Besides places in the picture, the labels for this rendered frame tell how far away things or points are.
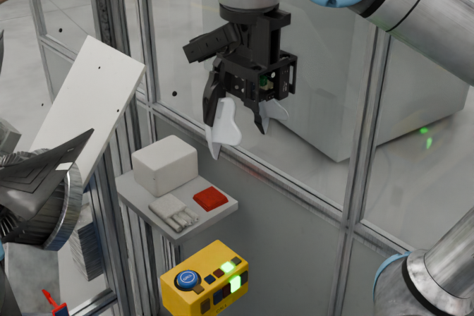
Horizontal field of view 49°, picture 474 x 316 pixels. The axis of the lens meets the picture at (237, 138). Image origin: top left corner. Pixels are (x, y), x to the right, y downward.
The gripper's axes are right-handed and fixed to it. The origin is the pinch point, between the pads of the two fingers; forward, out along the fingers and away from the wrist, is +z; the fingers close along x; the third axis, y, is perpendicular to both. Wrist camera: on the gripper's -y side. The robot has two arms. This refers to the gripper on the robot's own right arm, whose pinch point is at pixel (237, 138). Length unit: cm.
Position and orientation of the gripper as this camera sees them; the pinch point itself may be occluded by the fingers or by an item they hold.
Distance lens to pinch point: 74.2
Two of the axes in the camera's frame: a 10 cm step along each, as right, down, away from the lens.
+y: 6.9, 3.9, -6.1
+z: 0.0, 8.4, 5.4
